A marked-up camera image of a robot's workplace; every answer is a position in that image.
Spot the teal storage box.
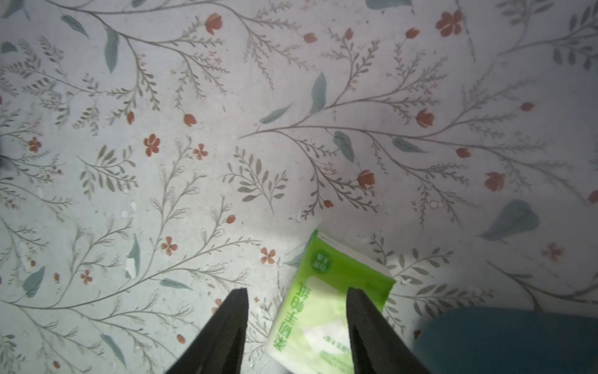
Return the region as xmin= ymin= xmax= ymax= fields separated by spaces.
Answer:
xmin=413 ymin=307 xmax=597 ymax=373

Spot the green tissue pack lower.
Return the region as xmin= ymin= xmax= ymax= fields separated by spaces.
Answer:
xmin=266 ymin=230 xmax=396 ymax=373

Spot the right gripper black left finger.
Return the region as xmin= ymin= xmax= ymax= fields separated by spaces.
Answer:
xmin=167 ymin=288 xmax=249 ymax=374

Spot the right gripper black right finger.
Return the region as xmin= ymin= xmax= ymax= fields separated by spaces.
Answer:
xmin=346 ymin=288 xmax=429 ymax=373

